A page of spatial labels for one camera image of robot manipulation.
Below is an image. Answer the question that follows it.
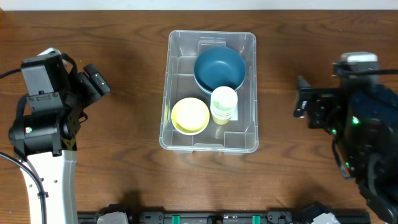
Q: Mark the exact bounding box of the clear plastic storage bin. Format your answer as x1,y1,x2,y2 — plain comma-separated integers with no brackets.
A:
159,30,259,154

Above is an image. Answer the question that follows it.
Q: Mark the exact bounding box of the yellow bowl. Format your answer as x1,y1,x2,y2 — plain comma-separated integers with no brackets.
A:
171,97,210,136

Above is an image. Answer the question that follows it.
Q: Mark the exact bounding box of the cream cup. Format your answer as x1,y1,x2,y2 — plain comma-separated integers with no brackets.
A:
210,86,238,111

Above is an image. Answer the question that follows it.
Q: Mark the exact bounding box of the yellow cup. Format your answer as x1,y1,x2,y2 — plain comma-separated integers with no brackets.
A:
213,118,230,125
210,107,236,116

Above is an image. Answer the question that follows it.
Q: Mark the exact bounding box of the light blue cup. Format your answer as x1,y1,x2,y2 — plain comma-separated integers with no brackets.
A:
211,112,234,119

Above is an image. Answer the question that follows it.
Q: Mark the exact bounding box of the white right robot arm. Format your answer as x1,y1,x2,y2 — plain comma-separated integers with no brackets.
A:
293,75,397,223

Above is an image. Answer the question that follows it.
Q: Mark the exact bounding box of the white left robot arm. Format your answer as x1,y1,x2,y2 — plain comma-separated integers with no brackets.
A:
9,48,111,223

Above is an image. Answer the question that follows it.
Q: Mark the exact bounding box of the white label in bin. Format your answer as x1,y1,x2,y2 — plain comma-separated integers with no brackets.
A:
230,105,238,121

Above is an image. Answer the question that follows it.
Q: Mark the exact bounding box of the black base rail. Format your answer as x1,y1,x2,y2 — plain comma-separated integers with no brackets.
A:
78,202,371,224

